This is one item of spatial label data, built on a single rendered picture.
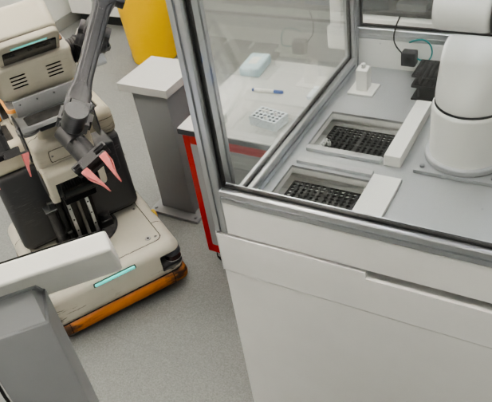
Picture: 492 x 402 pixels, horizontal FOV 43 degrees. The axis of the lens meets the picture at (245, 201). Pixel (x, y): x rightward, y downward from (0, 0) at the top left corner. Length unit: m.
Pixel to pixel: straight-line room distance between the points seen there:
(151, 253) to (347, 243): 1.37
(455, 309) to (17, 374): 1.02
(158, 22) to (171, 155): 1.83
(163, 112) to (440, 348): 1.77
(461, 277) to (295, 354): 0.66
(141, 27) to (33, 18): 2.61
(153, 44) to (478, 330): 3.68
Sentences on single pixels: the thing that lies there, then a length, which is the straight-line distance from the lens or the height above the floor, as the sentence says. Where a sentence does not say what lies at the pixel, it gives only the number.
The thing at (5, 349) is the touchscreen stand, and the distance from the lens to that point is 1.53.
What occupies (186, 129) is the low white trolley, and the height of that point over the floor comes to 0.76.
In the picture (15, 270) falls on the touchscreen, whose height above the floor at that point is 1.18.
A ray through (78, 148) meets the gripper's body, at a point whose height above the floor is 1.23.
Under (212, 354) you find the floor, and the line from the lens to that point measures 2.62.
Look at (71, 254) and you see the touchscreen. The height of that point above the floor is 1.18.
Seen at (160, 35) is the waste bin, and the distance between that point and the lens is 4.77.
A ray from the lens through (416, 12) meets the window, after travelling 1.15.
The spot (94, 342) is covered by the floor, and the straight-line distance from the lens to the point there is 2.82.
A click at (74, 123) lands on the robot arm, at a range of 1.58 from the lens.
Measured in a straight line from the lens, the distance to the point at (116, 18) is 5.74.
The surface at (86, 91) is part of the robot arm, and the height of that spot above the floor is 1.30.
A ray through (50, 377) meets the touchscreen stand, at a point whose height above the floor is 0.85.
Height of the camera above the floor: 2.03
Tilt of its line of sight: 38 degrees down
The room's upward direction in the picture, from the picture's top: 10 degrees counter-clockwise
